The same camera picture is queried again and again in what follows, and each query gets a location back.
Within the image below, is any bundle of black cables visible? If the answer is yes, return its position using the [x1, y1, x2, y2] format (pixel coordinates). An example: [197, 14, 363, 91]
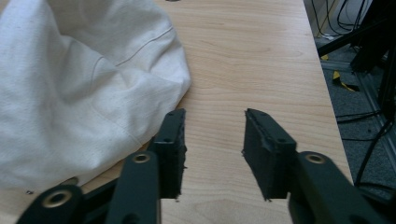
[311, 0, 375, 38]

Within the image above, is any black cable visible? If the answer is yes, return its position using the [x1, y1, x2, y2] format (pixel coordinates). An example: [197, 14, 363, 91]
[335, 109, 396, 191]

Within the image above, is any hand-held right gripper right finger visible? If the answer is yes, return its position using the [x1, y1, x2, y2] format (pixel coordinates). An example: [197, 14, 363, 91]
[241, 107, 298, 202]

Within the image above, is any white cloth bag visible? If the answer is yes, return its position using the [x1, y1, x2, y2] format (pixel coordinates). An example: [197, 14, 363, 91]
[0, 0, 192, 192]

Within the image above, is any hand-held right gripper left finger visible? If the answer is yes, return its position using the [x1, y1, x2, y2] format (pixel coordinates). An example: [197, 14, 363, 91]
[147, 107, 188, 200]

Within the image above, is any black metal stand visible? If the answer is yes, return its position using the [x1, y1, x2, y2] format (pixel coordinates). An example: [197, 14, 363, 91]
[317, 0, 396, 120]

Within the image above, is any yellow and black tape piece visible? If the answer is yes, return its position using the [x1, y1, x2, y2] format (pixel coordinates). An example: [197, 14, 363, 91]
[332, 70, 361, 93]

